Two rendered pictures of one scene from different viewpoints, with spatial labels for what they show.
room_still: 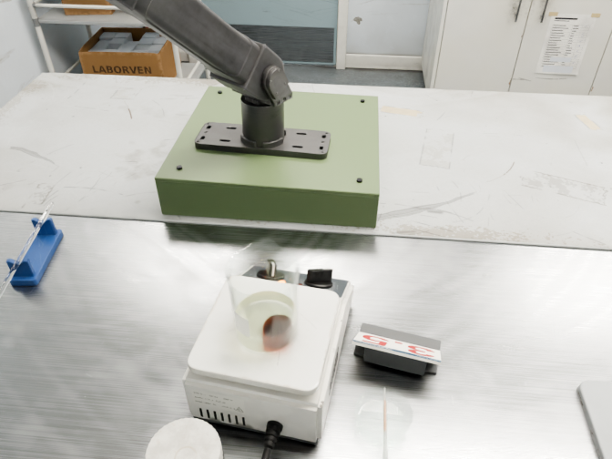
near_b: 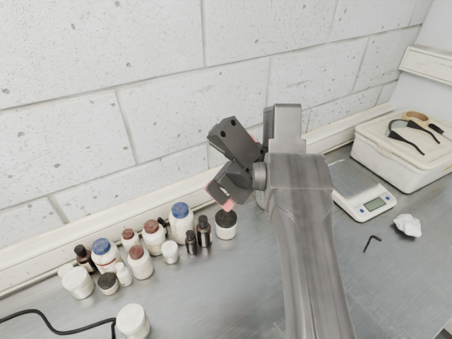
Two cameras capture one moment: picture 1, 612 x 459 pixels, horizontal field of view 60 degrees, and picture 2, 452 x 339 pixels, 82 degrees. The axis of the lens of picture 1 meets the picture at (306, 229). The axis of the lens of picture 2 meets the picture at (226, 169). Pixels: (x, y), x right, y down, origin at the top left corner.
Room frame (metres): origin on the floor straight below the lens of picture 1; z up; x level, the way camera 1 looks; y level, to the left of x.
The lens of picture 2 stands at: (0.51, 0.13, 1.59)
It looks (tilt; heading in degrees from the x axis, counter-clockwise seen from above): 40 degrees down; 143
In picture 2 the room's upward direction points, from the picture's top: straight up
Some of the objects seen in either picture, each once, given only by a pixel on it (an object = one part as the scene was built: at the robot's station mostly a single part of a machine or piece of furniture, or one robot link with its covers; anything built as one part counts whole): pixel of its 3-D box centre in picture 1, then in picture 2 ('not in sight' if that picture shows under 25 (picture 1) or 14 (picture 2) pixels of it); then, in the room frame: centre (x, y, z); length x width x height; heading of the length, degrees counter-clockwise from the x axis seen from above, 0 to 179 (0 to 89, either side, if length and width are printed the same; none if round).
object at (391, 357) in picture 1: (398, 341); not in sight; (0.36, -0.10, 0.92); 0.09 x 0.06 x 0.04; 73
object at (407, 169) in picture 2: not in sight; (409, 147); (0.27, 1.24, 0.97); 0.37 x 0.31 x 0.14; 81
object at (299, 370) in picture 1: (268, 329); not in sight; (0.32, 0.04, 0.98); 0.12 x 0.12 x 0.01; 77
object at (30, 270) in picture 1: (34, 249); not in sight; (0.51, 0.35, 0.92); 0.10 x 0.03 x 0.04; 1
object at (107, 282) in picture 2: not in sight; (108, 283); (0.07, 0.08, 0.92); 0.04 x 0.04 x 0.04
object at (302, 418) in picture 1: (276, 337); not in sight; (0.35, 0.03, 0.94); 0.22 x 0.13 x 0.08; 167
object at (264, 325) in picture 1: (265, 300); not in sight; (0.32, 0.04, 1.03); 0.07 x 0.06 x 0.08; 2
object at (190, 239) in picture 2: not in sight; (190, 241); (0.10, 0.31, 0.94); 0.03 x 0.03 x 0.08
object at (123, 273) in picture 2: not in sight; (123, 273); (0.07, 0.12, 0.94); 0.03 x 0.03 x 0.08
